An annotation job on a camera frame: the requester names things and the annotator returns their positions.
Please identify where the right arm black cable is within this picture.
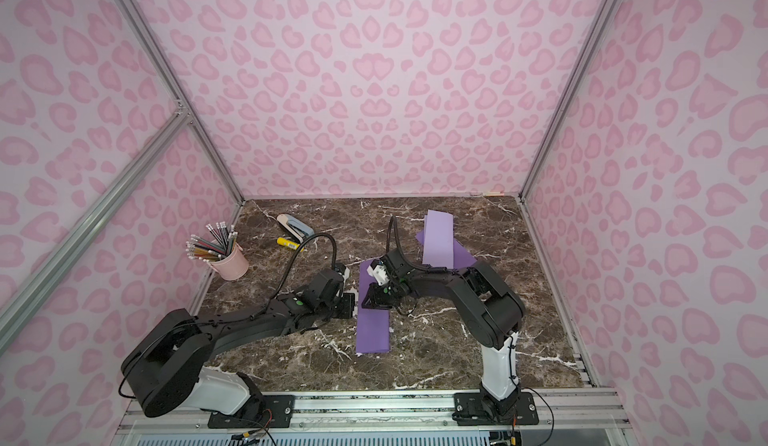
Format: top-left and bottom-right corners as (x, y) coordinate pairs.
(385, 214), (445, 273)

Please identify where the dark purple paper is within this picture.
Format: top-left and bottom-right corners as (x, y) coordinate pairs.
(356, 259), (390, 354)
(416, 228), (476, 269)

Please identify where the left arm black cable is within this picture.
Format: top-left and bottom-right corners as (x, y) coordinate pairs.
(263, 232), (340, 315)

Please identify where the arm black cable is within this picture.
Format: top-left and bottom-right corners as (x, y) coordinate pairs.
(263, 232), (340, 315)
(385, 214), (445, 273)

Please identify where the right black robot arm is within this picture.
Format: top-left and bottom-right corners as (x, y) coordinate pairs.
(362, 249), (526, 404)

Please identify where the aluminium front rail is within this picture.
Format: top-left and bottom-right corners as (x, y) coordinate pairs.
(113, 387), (637, 446)

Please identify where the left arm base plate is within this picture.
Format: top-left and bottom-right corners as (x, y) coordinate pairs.
(207, 394), (296, 430)

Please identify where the bundle of pencils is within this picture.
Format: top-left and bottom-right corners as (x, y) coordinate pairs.
(186, 222), (238, 262)

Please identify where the pink pencil cup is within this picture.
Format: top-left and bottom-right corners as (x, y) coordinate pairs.
(209, 244), (249, 281)

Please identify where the yellow glue stick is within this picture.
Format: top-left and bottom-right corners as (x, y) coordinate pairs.
(276, 237), (300, 250)

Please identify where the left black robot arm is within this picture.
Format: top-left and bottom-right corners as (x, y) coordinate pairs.
(121, 264), (355, 418)

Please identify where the grey beige stapler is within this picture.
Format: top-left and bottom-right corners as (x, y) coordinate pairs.
(276, 213), (315, 243)

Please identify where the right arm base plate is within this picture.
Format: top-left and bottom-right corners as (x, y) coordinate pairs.
(452, 391), (539, 426)

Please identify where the light lilac paper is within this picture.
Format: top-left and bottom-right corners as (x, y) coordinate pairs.
(422, 210), (454, 269)

